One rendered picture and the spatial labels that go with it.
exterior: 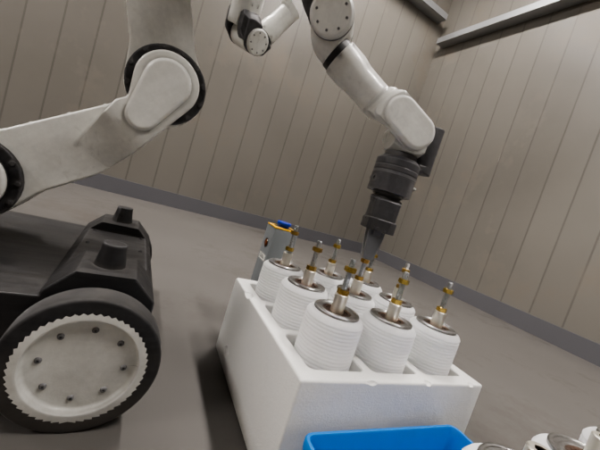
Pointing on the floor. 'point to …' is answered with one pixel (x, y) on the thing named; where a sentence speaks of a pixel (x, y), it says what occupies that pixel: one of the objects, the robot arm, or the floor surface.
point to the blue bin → (389, 438)
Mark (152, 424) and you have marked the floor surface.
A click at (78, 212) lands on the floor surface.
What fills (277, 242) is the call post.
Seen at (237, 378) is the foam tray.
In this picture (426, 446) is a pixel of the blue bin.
